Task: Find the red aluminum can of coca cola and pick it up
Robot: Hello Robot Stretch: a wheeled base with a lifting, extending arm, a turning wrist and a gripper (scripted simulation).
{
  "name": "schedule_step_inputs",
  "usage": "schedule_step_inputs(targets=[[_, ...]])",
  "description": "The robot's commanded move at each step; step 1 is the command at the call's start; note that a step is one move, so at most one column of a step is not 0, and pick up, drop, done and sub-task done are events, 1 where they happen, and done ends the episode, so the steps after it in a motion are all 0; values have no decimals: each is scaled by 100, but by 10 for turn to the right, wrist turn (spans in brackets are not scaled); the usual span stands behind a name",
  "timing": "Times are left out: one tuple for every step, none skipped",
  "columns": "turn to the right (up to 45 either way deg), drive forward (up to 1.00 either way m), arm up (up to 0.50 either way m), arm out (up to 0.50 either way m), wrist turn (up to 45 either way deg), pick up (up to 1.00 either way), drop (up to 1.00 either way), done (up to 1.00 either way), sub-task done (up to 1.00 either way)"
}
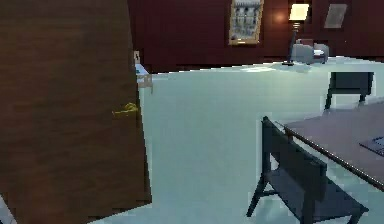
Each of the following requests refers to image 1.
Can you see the dark grey chair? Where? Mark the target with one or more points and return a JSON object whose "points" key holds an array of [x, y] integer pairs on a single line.
{"points": [[350, 83], [300, 180]]}

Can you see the small pale wooden table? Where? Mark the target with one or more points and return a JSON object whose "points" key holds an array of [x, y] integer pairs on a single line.
{"points": [[143, 76]]}

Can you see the grey framed wall picture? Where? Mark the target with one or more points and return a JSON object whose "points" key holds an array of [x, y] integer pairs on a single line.
{"points": [[335, 15]]}

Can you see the grey armchair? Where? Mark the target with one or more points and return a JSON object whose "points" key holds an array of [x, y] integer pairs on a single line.
{"points": [[308, 51]]}

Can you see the brown dining table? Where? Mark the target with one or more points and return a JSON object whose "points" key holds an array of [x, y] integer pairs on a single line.
{"points": [[346, 140]]}

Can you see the brown wooden room door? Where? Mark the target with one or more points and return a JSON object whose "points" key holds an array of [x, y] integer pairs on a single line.
{"points": [[66, 110]]}

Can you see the black floor lamp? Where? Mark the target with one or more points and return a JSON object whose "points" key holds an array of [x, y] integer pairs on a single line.
{"points": [[296, 20]]}

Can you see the gold framed wall picture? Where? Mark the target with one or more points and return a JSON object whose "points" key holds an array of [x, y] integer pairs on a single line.
{"points": [[246, 20]]}

